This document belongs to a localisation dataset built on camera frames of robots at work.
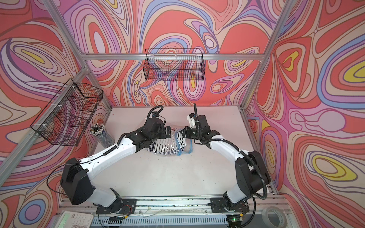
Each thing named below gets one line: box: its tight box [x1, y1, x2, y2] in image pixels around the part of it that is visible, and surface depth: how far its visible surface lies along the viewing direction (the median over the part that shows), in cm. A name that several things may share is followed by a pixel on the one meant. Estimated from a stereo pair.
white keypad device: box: [54, 210, 95, 228], surface depth 69 cm
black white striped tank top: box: [147, 132, 187, 156], surface depth 88 cm
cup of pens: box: [89, 122, 116, 149], surface depth 88 cm
